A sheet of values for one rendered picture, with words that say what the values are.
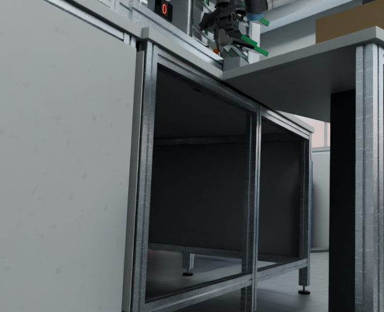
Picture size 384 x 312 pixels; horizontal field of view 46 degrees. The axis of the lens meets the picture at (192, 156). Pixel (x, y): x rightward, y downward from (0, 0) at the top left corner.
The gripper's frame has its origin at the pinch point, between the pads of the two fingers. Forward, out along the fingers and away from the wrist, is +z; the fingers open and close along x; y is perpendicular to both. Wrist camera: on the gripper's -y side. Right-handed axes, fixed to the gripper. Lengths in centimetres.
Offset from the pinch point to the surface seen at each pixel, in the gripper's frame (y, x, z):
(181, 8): -87, 105, -78
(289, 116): 19.8, 33.5, 23.4
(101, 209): 17, -86, 67
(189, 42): 11.6, -43.0, 13.4
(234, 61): 16.4, -19.1, 13.1
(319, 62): 52, -41, 25
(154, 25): 12, -62, 15
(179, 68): 18, -58, 27
